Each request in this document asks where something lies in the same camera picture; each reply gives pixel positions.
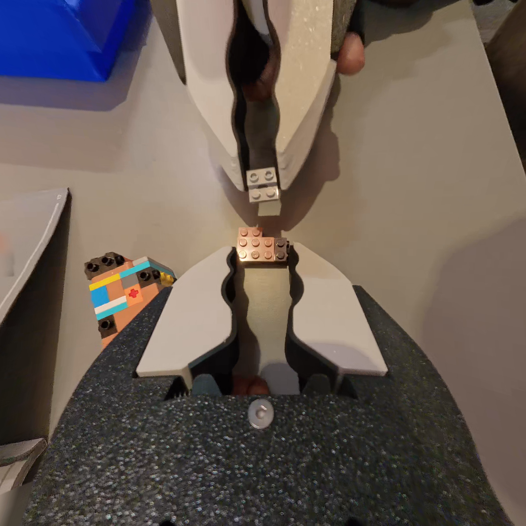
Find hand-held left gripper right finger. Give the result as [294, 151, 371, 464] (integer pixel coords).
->
[285, 242, 389, 377]

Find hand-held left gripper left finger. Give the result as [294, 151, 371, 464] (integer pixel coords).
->
[136, 246, 239, 379]

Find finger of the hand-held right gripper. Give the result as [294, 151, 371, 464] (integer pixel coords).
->
[263, 0, 338, 190]
[177, 0, 251, 193]

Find small brick assembly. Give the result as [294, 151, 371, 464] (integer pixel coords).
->
[237, 226, 294, 267]

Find grey bracket brick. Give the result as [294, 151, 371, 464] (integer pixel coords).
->
[246, 167, 283, 217]

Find blue plastic bin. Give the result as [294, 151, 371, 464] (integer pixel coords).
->
[0, 0, 153, 83]

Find grey desk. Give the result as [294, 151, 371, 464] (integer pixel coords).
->
[0, 0, 526, 526]

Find person's right hand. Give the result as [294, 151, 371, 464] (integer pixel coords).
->
[237, 34, 367, 102]

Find multicoloured brick model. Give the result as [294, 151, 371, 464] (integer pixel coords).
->
[83, 252, 178, 351]

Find grey instruction booklet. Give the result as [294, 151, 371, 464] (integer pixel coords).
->
[0, 188, 72, 494]

